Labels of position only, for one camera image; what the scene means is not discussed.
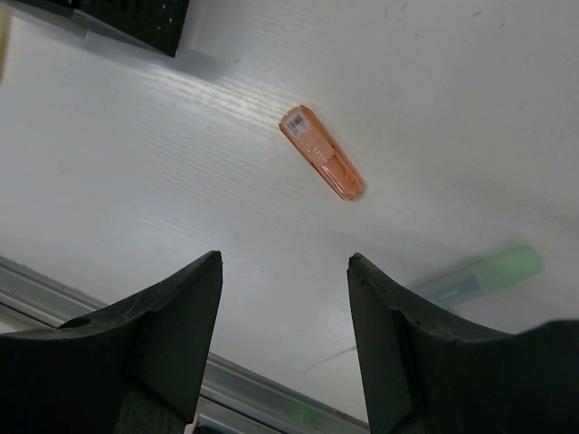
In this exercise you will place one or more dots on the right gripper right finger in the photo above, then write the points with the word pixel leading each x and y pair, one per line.
pixel 426 370

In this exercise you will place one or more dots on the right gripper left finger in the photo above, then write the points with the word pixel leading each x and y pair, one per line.
pixel 135 366

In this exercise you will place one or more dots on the green pastel highlighter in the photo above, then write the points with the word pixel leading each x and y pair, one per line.
pixel 498 271

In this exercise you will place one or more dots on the orange transparent correction tape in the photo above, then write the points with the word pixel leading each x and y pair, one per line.
pixel 308 135

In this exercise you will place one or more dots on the black front-right pen holder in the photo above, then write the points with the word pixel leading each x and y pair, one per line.
pixel 152 24

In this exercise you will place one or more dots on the aluminium rail frame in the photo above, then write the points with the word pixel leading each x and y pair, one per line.
pixel 231 400

